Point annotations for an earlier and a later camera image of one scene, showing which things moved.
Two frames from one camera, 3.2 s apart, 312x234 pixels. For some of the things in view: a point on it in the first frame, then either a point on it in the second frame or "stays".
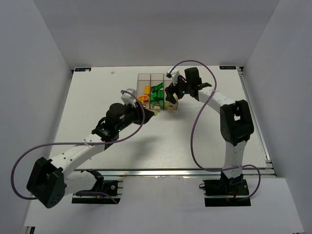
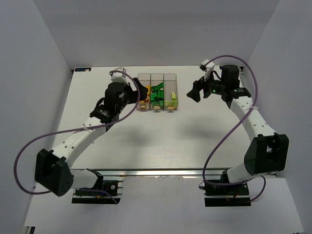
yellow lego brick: x=147 y=89 stays
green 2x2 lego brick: x=152 y=95 stays
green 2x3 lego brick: x=161 y=93 stays
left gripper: x=142 y=115 → x=136 y=90
